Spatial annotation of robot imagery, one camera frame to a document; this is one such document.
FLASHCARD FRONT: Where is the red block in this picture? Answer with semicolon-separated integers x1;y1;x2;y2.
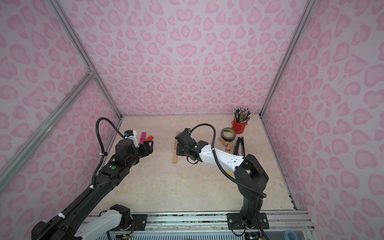
145;136;154;142

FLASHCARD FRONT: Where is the magenta block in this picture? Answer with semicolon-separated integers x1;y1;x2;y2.
140;132;147;144

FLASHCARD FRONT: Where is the natural wood block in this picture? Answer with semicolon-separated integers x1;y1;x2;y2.
219;137;229;147
226;142;234;154
173;152;178;164
174;131;181;150

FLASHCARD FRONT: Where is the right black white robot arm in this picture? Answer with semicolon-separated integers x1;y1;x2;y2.
175;129;269;229

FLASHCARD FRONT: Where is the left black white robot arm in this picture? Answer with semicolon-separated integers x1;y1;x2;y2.
32;139;154;240

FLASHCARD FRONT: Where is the black stapler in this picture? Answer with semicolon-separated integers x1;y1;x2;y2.
234;137;245;157

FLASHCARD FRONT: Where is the red pencil cup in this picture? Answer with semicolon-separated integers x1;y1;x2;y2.
232;120;248;135

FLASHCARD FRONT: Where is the bundle of coloured pencils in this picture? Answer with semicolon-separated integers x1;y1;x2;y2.
234;108;252;124

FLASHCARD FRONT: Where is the blue round cap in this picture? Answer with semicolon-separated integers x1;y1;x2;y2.
284;231;298;240

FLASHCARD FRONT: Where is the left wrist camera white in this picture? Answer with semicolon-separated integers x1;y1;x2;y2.
124;130;139;148

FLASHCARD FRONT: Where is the grey duct tape roll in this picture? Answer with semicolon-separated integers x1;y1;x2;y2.
221;128;237;142

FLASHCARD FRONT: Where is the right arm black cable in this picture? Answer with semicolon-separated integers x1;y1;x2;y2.
188;123;268;199

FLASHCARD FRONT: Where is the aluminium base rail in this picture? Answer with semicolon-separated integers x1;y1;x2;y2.
56;209;316;240

